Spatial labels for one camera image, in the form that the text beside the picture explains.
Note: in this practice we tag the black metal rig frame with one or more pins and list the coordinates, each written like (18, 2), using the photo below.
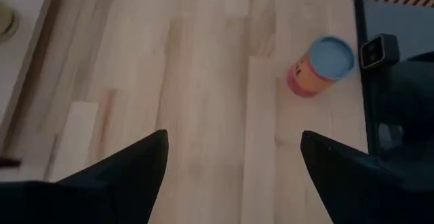
(361, 23)

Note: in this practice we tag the yellow and red swirl can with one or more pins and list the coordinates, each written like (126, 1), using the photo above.
(325, 59)

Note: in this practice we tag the yellow carrots label can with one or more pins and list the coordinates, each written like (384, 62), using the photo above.
(6, 22)

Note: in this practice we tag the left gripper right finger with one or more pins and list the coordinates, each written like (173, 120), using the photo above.
(366, 190)

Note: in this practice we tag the small two-lens camera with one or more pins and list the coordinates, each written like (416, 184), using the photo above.
(378, 51)

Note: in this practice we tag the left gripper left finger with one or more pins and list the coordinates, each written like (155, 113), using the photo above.
(101, 190)

